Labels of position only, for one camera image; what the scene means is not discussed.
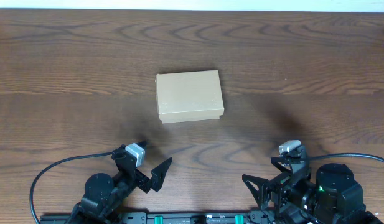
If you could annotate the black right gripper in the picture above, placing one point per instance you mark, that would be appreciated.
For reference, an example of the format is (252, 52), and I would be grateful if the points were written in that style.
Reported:
(281, 185)

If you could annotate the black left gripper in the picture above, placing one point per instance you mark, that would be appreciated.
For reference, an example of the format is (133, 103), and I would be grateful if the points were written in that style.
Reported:
(157, 177)

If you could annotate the brown cardboard box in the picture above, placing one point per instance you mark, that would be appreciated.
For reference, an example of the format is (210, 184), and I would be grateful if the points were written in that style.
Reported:
(189, 96)

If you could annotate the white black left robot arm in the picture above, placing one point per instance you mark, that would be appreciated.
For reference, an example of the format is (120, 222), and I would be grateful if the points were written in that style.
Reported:
(104, 194)

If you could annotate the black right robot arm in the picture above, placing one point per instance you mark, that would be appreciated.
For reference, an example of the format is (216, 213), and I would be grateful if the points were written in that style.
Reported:
(334, 198)

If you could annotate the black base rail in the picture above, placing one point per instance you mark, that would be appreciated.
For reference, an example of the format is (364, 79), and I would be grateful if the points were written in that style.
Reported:
(254, 216)

